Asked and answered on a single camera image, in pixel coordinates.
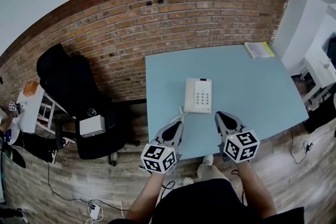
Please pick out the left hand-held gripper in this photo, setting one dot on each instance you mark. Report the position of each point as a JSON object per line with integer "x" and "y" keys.
{"x": 155, "y": 156}

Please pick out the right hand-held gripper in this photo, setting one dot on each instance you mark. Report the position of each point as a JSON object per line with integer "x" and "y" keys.
{"x": 241, "y": 148}

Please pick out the person's right forearm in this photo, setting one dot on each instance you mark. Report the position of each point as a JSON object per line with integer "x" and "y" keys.
{"x": 257, "y": 189}

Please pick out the person's left forearm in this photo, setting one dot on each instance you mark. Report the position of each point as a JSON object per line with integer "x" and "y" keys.
{"x": 144, "y": 196}

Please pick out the white telephone base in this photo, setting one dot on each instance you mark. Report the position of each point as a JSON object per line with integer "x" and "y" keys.
{"x": 203, "y": 97}

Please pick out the person's right shoe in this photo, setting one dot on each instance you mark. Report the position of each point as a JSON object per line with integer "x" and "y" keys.
{"x": 206, "y": 165}

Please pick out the person's shoe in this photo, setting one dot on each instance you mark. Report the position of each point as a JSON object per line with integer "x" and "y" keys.
{"x": 188, "y": 181}
{"x": 206, "y": 165}

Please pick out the person's left shoe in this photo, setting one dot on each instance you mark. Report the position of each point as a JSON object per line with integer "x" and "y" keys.
{"x": 188, "y": 181}

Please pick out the person's black clothing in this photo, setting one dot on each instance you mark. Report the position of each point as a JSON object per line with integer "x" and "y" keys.
{"x": 199, "y": 204}

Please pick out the white box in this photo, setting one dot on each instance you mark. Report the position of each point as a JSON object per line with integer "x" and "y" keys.
{"x": 92, "y": 126}

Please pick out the small dark round object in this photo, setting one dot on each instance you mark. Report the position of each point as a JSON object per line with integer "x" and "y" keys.
{"x": 92, "y": 112}

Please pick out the yellow-edged book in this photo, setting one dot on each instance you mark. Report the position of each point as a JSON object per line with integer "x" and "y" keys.
{"x": 260, "y": 50}

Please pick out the white power strip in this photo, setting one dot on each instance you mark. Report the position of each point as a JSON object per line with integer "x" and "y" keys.
{"x": 95, "y": 211}

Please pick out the white desk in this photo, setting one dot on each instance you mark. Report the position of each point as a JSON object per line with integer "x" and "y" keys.
{"x": 320, "y": 73}

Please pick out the black office chair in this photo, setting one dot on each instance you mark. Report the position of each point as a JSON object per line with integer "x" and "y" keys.
{"x": 71, "y": 86}

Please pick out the black backpack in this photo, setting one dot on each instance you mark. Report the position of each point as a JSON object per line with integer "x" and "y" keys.
{"x": 332, "y": 47}

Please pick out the small white side table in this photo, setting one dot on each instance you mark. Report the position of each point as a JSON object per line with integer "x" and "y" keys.
{"x": 29, "y": 110}

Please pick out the orange box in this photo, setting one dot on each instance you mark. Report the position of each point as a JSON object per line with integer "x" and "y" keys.
{"x": 29, "y": 88}

